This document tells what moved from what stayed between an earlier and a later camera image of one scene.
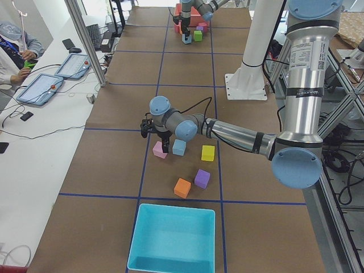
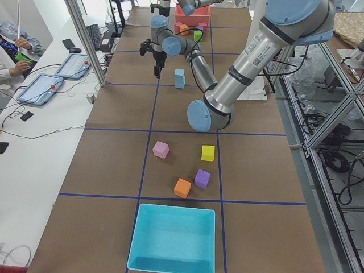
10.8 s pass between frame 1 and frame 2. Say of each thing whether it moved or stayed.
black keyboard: stayed
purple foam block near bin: stayed
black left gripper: moved
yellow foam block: stayed
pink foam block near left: stayed
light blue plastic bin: stayed
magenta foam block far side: stayed
